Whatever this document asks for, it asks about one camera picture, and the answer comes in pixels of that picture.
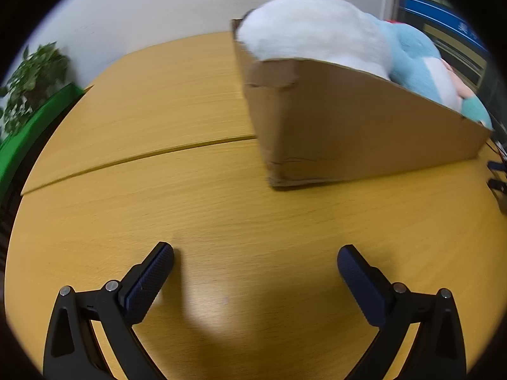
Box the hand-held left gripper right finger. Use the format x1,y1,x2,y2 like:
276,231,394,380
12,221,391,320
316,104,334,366
337,244,468,380

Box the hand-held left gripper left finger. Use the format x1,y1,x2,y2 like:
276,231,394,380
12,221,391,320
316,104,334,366
43,241,175,380

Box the brown cardboard box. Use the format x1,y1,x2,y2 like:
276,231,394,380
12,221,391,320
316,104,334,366
231,19,492,188

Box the white panda plush toy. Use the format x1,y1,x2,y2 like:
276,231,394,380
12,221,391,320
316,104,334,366
237,0,394,80

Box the green board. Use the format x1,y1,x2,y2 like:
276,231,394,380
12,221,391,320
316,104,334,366
0,82,88,169

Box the green potted plant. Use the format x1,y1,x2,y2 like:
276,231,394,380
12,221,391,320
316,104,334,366
0,41,73,136

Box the blue and white plush toy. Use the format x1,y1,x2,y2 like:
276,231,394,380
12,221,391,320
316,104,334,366
366,12,494,131

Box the glass door with blue stripe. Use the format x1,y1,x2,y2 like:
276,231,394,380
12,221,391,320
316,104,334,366
395,0,497,90

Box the black cables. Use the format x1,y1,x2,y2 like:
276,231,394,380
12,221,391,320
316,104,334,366
484,138,507,200

